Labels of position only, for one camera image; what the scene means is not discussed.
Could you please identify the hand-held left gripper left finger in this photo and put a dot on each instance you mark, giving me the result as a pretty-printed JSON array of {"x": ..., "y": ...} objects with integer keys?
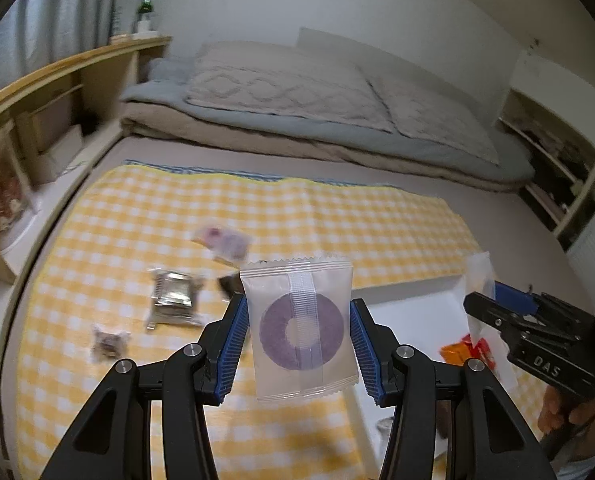
[{"x": 232, "y": 340}]

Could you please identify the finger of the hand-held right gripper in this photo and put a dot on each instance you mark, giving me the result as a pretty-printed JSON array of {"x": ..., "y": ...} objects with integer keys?
[
  {"x": 492, "y": 312},
  {"x": 515, "y": 296}
]

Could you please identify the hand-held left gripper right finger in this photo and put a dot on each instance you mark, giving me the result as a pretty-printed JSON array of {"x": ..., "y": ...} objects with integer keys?
[{"x": 365, "y": 345}]

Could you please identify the red snack packet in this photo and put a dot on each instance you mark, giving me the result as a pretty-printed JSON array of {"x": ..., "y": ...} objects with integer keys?
[{"x": 482, "y": 350}]

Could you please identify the dark packet with pink circle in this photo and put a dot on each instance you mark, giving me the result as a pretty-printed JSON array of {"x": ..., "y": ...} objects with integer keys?
[{"x": 227, "y": 286}]

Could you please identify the orange snack packet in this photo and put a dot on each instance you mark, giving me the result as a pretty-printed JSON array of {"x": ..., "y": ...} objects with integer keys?
[{"x": 455, "y": 352}]

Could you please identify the white cardboard box tray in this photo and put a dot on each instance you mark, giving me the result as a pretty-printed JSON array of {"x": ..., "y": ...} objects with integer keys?
[{"x": 417, "y": 320}]

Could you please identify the grey-green square foil packet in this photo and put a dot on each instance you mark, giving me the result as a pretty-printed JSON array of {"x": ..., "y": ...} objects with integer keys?
[{"x": 172, "y": 300}]

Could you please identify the clear packet with pink contents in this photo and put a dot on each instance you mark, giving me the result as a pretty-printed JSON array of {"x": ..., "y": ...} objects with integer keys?
[{"x": 222, "y": 242}]

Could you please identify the small brown twist-wrapped candy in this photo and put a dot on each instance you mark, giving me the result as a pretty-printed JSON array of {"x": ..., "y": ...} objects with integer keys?
[{"x": 108, "y": 342}]

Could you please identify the person's right forearm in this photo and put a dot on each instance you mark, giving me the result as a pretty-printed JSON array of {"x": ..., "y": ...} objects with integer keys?
[{"x": 587, "y": 470}]

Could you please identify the person's right hand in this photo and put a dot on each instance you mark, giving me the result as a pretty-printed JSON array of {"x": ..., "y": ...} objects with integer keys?
[{"x": 552, "y": 410}]

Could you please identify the cluttered white shelf unit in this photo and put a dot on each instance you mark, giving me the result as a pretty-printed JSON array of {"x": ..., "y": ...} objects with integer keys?
[{"x": 582, "y": 205}]

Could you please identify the yellow checkered mat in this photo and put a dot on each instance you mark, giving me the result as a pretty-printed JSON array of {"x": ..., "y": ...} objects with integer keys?
[{"x": 327, "y": 220}]

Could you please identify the grey-blue duvet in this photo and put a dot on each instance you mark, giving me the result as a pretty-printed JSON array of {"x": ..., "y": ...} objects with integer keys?
[{"x": 512, "y": 160}]

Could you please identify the small beige textured pillow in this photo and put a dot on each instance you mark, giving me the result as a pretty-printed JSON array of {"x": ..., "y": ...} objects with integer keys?
[{"x": 437, "y": 120}]

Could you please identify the beige quilt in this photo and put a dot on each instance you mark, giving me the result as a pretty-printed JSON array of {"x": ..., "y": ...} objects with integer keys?
[{"x": 227, "y": 135}]

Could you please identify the white storage box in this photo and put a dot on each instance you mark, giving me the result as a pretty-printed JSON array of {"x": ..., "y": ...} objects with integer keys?
[{"x": 62, "y": 157}]

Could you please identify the large beige textured pillow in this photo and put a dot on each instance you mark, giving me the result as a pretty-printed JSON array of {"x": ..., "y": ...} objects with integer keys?
[{"x": 277, "y": 90}]

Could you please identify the brown doll in clear bag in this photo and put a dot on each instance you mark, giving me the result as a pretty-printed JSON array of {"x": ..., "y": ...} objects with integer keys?
[{"x": 0, "y": 190}]

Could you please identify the tan cardboard box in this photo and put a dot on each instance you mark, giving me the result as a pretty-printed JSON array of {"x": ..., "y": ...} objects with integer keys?
[{"x": 45, "y": 130}]

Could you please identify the long wooden shelf unit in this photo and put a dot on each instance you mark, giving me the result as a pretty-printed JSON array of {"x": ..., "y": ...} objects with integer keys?
[{"x": 77, "y": 57}]

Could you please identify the white bottle holder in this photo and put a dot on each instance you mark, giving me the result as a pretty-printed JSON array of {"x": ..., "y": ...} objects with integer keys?
[{"x": 143, "y": 26}]

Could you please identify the green glass bottle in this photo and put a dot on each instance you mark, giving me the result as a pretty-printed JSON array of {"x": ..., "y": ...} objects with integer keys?
[{"x": 146, "y": 7}]

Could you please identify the grey curtain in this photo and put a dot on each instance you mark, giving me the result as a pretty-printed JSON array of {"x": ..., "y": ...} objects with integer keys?
[{"x": 52, "y": 25}]

